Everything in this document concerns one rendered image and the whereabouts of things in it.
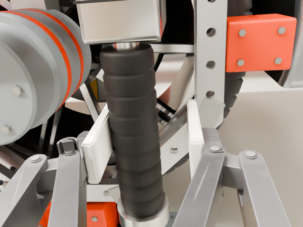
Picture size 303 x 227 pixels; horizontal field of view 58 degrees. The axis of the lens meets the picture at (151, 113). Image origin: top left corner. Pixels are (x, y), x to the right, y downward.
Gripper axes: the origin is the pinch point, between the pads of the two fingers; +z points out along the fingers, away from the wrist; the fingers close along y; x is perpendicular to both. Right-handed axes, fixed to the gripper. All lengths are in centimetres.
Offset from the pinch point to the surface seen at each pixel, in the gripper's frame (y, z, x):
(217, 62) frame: 7.9, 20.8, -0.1
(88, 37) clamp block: -3.0, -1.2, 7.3
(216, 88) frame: 7.8, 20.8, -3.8
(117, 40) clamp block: -1.3, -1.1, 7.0
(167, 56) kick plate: -12, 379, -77
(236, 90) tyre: 12.5, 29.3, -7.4
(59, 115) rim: -22.1, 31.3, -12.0
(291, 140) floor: 73, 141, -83
